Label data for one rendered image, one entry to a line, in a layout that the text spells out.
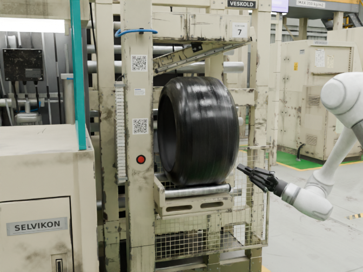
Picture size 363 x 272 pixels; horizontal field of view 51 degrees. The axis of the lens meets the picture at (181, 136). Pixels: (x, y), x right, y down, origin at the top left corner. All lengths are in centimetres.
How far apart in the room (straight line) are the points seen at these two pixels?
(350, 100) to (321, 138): 511
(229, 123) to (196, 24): 65
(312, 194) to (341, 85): 60
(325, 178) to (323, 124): 453
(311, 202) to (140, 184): 78
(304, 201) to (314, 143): 480
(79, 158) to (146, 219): 93
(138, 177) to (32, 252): 84
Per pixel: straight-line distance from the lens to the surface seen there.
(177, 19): 209
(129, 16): 177
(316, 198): 173
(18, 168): 104
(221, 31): 216
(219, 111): 170
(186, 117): 166
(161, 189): 175
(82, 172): 104
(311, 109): 651
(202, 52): 226
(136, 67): 176
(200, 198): 186
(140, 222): 190
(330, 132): 642
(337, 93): 130
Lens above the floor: 147
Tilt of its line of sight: 10 degrees down
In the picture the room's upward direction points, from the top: straight up
